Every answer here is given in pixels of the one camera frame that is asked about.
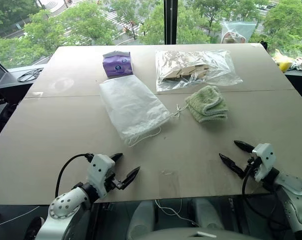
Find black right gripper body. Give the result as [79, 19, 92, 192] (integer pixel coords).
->
[243, 150, 264, 176]

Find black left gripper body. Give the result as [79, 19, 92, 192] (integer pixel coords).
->
[104, 172, 125, 194]

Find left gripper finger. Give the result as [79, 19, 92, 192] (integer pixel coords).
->
[120, 166, 141, 190]
[109, 152, 124, 164]

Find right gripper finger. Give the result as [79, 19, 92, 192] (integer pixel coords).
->
[218, 153, 246, 179]
[233, 140, 256, 154]

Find green folded towel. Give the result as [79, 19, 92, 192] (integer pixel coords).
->
[184, 85, 229, 124]

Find clear bag with cardboard pieces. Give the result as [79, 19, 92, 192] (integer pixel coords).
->
[154, 49, 244, 93]

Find clear plastic bag with items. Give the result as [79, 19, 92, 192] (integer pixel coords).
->
[220, 20, 257, 45]

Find purple tissue pack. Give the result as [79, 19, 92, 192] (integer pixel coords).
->
[102, 50, 135, 78]

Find yellow object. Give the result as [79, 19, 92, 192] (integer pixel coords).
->
[272, 48, 296, 74]

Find black round wheel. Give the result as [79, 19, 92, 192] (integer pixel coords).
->
[23, 215, 46, 240]

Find black side furniture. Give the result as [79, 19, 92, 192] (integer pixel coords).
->
[0, 54, 35, 147]

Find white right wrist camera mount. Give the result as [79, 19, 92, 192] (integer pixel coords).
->
[250, 142, 277, 183]

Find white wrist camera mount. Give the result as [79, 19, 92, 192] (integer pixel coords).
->
[86, 153, 116, 195]
[250, 142, 277, 183]

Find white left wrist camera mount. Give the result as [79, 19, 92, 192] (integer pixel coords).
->
[86, 153, 116, 195]

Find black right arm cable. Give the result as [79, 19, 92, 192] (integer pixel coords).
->
[241, 163, 293, 227]

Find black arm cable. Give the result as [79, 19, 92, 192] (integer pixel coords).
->
[241, 163, 293, 227]
[54, 152, 95, 199]

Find white drawstring bag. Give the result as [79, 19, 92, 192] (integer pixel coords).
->
[98, 74, 190, 148]

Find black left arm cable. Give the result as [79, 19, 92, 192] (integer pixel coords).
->
[54, 152, 95, 199]

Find thin white string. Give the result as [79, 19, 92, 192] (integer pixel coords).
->
[154, 198, 200, 226]

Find coiled black cable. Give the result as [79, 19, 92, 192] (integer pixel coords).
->
[16, 67, 45, 83]

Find dark window frame post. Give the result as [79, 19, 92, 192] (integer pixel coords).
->
[163, 0, 179, 46]

